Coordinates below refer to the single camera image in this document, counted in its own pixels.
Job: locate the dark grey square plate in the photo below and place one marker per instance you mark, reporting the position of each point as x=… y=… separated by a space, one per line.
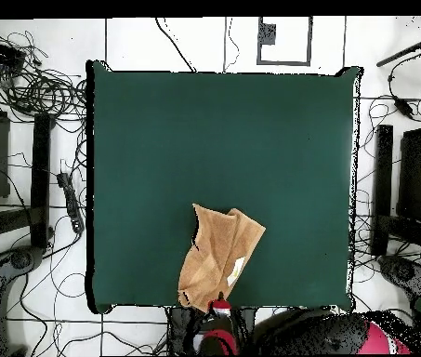
x=267 y=34

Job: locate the black power adapter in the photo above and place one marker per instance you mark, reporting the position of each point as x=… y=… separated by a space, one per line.
x=403 y=106

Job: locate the grey pedestal leg with caster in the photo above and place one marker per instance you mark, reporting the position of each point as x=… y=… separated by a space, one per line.
x=405 y=271
x=20 y=260

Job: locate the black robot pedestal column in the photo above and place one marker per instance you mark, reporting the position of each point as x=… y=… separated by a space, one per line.
x=180 y=331

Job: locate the tan terry towel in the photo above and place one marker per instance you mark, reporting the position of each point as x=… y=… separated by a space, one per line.
x=213 y=256

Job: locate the black electronics box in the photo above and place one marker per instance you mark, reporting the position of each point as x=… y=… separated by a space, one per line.
x=0 y=54

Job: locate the grey square floor frame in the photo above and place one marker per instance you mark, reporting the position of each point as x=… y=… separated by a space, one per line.
x=259 y=55

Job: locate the black tripod pole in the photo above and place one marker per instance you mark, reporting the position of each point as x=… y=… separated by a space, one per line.
x=403 y=54

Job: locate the black metal frame stand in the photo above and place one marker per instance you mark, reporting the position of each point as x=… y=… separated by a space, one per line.
x=383 y=186
x=41 y=178

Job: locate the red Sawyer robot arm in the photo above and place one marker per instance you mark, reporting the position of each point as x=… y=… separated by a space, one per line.
x=306 y=334

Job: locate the black power strip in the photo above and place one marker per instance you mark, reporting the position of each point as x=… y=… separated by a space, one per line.
x=71 y=200

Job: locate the dark green table cloth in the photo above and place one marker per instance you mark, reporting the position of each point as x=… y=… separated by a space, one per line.
x=158 y=148

